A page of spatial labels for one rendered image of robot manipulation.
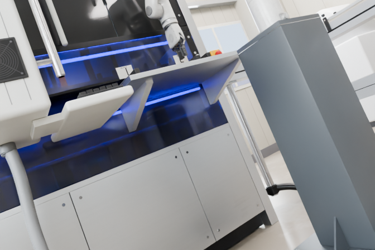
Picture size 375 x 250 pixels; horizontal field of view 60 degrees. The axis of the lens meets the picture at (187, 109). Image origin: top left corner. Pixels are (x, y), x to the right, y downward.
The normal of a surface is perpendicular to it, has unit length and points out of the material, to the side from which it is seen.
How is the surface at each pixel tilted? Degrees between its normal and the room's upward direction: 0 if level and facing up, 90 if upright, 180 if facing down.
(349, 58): 90
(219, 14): 90
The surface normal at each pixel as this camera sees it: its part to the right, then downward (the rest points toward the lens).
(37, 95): 0.45, -0.28
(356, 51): -0.83, 0.29
